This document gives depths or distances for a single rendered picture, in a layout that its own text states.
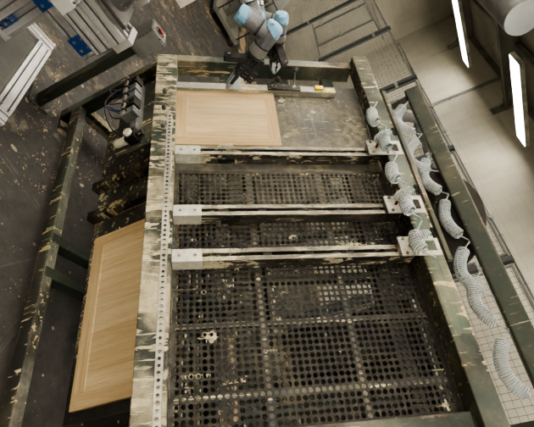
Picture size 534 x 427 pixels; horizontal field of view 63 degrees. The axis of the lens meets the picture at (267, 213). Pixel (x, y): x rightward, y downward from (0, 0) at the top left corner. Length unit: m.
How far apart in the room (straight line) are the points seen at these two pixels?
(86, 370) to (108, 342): 0.15
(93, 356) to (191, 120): 1.28
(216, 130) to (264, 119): 0.29
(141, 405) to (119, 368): 0.47
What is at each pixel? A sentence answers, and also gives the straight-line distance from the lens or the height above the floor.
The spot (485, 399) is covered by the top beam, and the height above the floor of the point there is 1.89.
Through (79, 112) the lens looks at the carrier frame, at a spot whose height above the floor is 0.18.
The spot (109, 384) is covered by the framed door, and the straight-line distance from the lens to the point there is 2.12.
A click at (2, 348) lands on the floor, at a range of 2.40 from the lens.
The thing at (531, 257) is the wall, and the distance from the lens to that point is 7.05.
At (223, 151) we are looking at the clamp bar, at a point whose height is 1.12.
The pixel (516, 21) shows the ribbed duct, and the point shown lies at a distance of 4.88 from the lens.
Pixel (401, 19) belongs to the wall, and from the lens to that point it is 11.83.
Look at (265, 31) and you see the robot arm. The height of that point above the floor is 1.59.
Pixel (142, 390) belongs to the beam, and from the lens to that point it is 1.68.
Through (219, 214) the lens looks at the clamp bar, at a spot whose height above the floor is 1.10.
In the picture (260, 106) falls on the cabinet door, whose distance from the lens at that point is 2.59.
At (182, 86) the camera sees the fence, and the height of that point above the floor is 0.93.
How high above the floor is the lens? 1.88
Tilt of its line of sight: 18 degrees down
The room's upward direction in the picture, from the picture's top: 70 degrees clockwise
